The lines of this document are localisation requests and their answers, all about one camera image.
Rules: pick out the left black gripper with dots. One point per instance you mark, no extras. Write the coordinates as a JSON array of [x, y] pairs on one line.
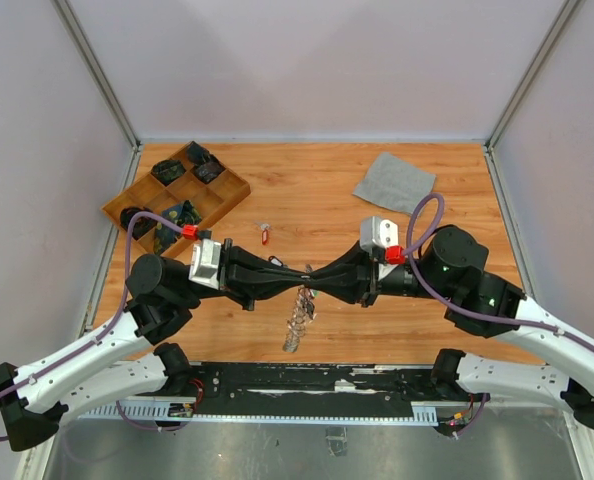
[[243, 276]]

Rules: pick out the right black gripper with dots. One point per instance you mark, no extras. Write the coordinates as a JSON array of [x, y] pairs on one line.
[[355, 264]]

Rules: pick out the metal disc keyring holder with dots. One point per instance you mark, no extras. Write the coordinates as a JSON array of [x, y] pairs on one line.
[[303, 312]]

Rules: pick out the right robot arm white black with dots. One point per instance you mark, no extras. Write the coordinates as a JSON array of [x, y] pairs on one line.
[[451, 270]]

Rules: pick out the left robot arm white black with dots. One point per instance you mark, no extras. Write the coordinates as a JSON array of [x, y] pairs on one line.
[[131, 353]]

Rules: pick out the black key tag middle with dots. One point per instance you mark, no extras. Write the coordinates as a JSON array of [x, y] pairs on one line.
[[275, 260]]

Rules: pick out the blue patterned folded fabric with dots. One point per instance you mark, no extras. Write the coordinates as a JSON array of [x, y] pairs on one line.
[[181, 214]]

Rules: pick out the grey cloth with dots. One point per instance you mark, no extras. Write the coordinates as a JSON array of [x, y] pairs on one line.
[[394, 184]]

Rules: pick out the wooden compartment tray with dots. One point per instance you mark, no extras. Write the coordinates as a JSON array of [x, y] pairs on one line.
[[213, 201]]

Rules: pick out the dark rolled fabric right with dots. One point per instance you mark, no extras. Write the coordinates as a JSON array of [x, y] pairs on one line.
[[208, 172]]

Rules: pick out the black rolled belt fabric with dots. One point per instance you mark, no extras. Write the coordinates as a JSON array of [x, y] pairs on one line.
[[142, 225]]

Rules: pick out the dark green rolled fabric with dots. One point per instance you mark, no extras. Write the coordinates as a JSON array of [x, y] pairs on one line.
[[167, 171]]

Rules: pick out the dark rolled fabric back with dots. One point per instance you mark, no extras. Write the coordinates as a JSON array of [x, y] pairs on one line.
[[197, 154]]

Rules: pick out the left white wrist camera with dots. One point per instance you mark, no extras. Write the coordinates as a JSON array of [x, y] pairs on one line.
[[205, 263]]

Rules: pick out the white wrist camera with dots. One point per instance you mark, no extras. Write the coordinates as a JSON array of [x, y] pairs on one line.
[[205, 263], [377, 232]]

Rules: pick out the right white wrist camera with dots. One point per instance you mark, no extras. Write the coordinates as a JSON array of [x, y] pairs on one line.
[[377, 232]]

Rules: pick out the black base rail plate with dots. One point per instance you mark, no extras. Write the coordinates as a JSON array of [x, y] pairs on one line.
[[310, 389]]

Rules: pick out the grey slotted cable duct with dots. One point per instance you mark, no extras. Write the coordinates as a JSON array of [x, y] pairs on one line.
[[166, 411]]

